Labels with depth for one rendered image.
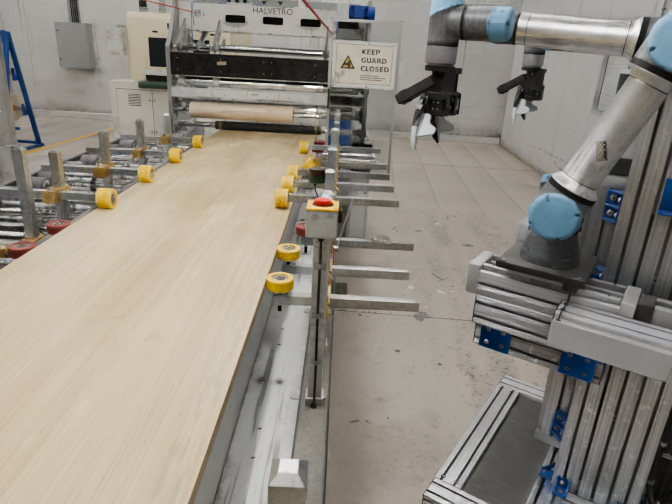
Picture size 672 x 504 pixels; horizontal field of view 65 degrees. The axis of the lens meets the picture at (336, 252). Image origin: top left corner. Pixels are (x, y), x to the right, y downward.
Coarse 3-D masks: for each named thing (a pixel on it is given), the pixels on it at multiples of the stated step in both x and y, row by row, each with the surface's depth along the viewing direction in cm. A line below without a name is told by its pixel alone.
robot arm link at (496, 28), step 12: (468, 12) 121; (480, 12) 120; (492, 12) 118; (504, 12) 118; (468, 24) 121; (480, 24) 120; (492, 24) 119; (504, 24) 118; (468, 36) 123; (480, 36) 122; (492, 36) 120; (504, 36) 119
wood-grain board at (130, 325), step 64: (128, 192) 235; (192, 192) 241; (256, 192) 247; (64, 256) 164; (128, 256) 167; (192, 256) 169; (256, 256) 172; (0, 320) 126; (64, 320) 127; (128, 320) 129; (192, 320) 130; (0, 384) 103; (64, 384) 104; (128, 384) 105; (192, 384) 106; (0, 448) 87; (64, 448) 88; (128, 448) 89; (192, 448) 89
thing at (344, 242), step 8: (304, 240) 203; (312, 240) 203; (336, 240) 203; (344, 240) 203; (352, 240) 203; (360, 240) 204; (368, 240) 204; (392, 240) 206; (368, 248) 204; (376, 248) 204; (384, 248) 204; (392, 248) 204; (400, 248) 204; (408, 248) 204
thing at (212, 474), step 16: (304, 176) 358; (288, 224) 258; (288, 240) 263; (272, 272) 201; (256, 320) 165; (256, 336) 167; (256, 352) 169; (240, 368) 140; (240, 384) 142; (240, 400) 143; (224, 416) 122; (224, 432) 123; (224, 448) 124; (208, 464) 108; (208, 480) 108; (208, 496) 109
